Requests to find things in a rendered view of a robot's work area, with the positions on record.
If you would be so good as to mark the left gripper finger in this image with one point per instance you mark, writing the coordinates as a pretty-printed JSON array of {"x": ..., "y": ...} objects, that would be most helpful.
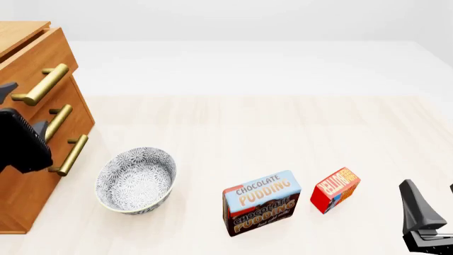
[
  {"x": 42, "y": 128},
  {"x": 7, "y": 89}
]

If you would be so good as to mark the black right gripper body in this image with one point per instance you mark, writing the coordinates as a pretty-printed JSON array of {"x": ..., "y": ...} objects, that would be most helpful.
[{"x": 431, "y": 243}]

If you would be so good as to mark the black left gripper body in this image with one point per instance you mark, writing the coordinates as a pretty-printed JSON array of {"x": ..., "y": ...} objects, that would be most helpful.
[{"x": 21, "y": 143}]

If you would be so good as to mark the wooden cabinet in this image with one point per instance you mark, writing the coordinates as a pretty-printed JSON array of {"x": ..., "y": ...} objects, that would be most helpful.
[{"x": 14, "y": 34}]

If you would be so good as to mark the red butter box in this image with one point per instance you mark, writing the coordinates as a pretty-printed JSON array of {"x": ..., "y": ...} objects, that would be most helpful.
[{"x": 334, "y": 191}]

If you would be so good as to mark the grey floral patterned bowl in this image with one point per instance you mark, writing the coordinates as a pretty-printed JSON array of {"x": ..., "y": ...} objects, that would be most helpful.
[{"x": 136, "y": 180}]

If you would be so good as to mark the chocolate pudding box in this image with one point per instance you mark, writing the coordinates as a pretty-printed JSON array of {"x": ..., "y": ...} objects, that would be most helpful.
[{"x": 262, "y": 204}]

